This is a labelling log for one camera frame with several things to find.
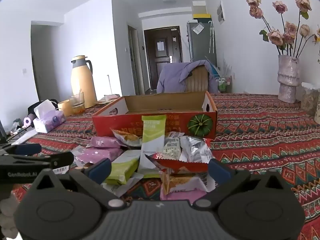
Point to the glass jar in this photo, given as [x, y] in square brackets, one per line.
[310, 97]

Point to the green white snack packet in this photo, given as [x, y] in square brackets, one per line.
[123, 167]

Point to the orange white snack packet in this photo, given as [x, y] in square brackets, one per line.
[126, 137]

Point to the yellow thermos jug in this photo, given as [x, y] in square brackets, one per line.
[82, 85]

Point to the grey fridge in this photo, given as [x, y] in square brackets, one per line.
[201, 45]

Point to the dried pink roses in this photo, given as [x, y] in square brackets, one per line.
[287, 32]

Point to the purple tissue pack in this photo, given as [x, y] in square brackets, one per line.
[48, 121]

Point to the white printed snack packet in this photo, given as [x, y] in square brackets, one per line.
[171, 147]

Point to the snack packets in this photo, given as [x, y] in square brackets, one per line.
[153, 137]

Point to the yellow box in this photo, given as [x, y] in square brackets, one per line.
[201, 17]

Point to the purple jacket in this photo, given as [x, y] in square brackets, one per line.
[172, 77]

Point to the glass cup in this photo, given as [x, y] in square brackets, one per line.
[77, 103]

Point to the wooden chair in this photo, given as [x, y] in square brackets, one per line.
[197, 81]

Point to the white paper sheet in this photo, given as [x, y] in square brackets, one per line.
[198, 28]

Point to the yellow cup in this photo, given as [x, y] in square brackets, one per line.
[65, 108]

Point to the plain pink snack packet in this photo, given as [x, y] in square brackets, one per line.
[105, 142]

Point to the red snack packet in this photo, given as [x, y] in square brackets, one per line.
[180, 166]

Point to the pink orange snack packet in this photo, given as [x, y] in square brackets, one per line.
[182, 187]

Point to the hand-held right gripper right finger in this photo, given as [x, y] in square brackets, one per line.
[218, 172]

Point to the white umbrellas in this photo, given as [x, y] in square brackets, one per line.
[212, 37]

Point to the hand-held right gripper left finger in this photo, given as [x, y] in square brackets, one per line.
[100, 170]

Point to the dark brown door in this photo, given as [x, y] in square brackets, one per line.
[162, 62]

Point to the red orange cardboard box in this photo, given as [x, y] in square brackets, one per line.
[155, 120]

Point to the pale textured vase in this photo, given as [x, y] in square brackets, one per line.
[288, 80]

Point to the pink crown print snack packet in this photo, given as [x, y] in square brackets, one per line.
[97, 155]

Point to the white stick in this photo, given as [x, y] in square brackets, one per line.
[109, 85]

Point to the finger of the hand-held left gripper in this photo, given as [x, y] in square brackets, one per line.
[27, 149]
[50, 160]

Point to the wall poster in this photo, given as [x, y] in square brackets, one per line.
[220, 12]

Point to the crinkled silver snack packet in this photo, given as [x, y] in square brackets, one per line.
[195, 150]

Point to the purple bag roll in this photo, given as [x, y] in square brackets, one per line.
[29, 120]

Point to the red sachets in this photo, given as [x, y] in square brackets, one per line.
[111, 98]

